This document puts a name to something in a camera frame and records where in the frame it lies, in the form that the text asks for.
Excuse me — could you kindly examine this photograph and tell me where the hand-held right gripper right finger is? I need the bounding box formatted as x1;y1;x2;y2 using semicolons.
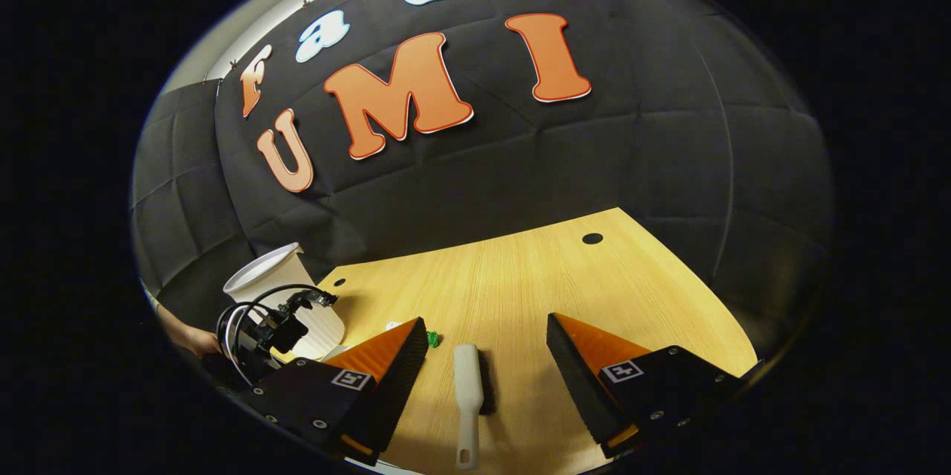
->
546;313;744;459

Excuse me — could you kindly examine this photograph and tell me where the wooden desktop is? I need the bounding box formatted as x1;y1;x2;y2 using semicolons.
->
282;207;759;474

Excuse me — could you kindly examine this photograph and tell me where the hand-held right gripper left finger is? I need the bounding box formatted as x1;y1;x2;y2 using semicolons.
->
236;317;429;467

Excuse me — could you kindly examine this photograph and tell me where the white ribbed garbage bin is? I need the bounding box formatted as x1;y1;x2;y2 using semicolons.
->
223;242;347;361

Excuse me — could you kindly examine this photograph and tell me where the small white broom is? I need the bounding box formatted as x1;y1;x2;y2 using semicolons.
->
453;343;497;471

